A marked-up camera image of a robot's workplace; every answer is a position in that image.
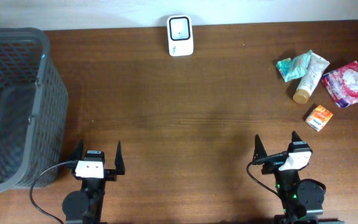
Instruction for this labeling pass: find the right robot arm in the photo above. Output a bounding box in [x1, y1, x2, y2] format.
[246, 132, 343, 224]

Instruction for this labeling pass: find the teal wet wipes pack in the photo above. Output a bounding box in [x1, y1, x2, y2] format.
[284, 50, 313, 82]

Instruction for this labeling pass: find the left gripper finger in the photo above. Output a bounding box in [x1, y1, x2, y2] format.
[69, 139, 84, 161]
[114, 141, 126, 175]

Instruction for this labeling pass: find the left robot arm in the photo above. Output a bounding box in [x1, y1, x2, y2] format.
[62, 140, 126, 224]

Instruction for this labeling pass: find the small teal tissue pack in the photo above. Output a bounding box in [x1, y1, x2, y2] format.
[276, 58, 292, 80]

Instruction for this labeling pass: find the white cream tube gold cap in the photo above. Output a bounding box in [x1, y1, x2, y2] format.
[293, 53, 330, 104]

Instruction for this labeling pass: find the grey plastic mesh basket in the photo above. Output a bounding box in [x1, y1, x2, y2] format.
[0, 28, 69, 193]

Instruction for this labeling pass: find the small orange packet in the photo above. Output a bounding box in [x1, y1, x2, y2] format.
[305, 105, 333, 132]

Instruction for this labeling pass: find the red purple tissue pack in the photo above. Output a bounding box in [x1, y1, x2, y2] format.
[321, 61, 358, 108]

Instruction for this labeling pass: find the white barcode scanner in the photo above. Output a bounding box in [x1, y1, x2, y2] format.
[167, 15, 194, 57]

